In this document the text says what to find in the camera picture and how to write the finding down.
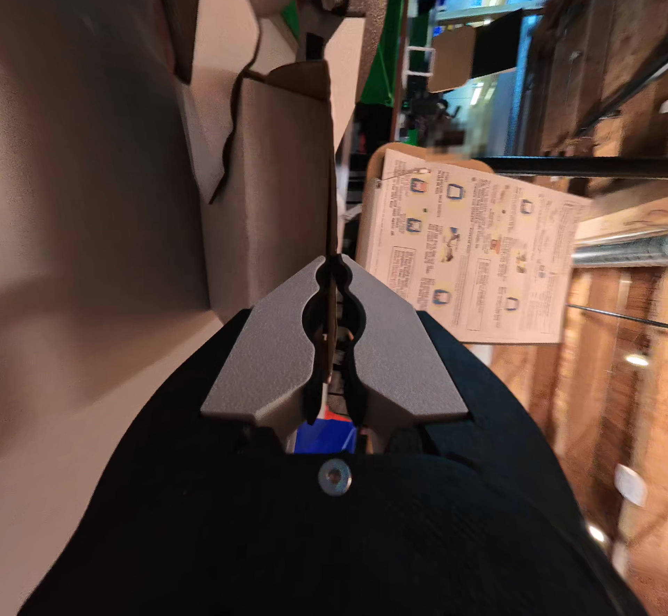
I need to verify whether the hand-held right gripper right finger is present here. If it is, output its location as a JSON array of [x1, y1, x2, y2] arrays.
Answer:
[[334, 254, 469, 452]]

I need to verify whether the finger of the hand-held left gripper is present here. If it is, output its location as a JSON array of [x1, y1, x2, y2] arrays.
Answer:
[[183, 0, 262, 205], [324, 16, 367, 150]]

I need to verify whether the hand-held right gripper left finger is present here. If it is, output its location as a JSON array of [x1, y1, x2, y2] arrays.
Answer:
[[201, 255, 331, 452]]

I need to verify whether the green plastic bin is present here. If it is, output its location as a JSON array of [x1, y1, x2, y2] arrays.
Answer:
[[281, 0, 413, 106]]

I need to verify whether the blue plastic bin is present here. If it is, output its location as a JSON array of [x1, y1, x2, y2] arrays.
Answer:
[[294, 415, 358, 455]]

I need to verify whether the white cardboard mailer box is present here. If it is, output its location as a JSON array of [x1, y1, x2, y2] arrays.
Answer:
[[180, 60, 340, 387]]

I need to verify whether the grey desk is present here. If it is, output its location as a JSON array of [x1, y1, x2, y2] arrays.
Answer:
[[0, 0, 366, 616]]

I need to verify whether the background wooden table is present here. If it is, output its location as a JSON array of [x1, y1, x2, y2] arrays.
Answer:
[[389, 0, 418, 143]]

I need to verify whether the wooden board on stand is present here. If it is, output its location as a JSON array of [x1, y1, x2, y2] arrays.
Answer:
[[427, 8, 523, 95]]

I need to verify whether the printed instruction sheet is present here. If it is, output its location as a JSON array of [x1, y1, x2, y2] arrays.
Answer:
[[365, 149, 593, 346]]

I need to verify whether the black stand pole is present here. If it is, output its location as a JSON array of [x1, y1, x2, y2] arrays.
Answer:
[[472, 156, 668, 181]]

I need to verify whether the white wire stand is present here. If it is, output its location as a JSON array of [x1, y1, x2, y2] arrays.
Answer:
[[404, 44, 436, 78]]

